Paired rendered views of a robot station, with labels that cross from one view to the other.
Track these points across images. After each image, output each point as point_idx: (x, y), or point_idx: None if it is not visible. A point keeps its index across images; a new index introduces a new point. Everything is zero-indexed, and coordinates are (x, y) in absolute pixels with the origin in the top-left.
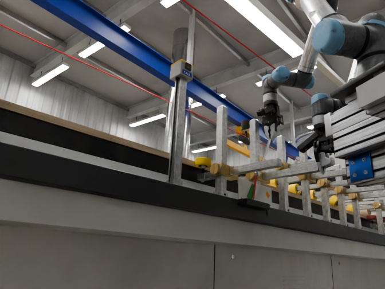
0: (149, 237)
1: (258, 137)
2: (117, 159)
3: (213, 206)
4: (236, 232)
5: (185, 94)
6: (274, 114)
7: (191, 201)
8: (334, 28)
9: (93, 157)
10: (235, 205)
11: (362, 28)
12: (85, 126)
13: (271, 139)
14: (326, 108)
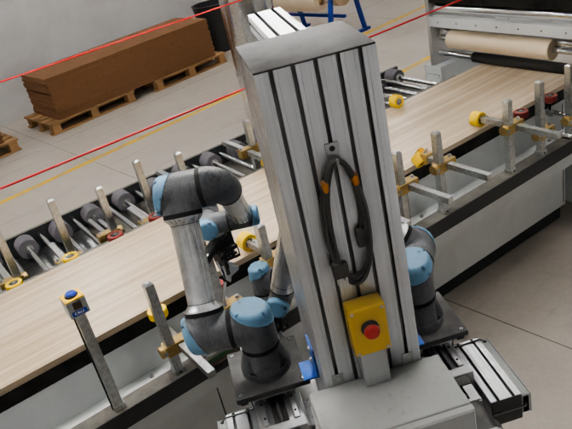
0: None
1: (214, 271)
2: (59, 378)
3: (168, 397)
4: (209, 382)
5: (90, 328)
6: (220, 257)
7: (140, 414)
8: (191, 351)
9: (35, 396)
10: (196, 374)
11: (225, 340)
12: (11, 383)
13: (227, 280)
14: (263, 290)
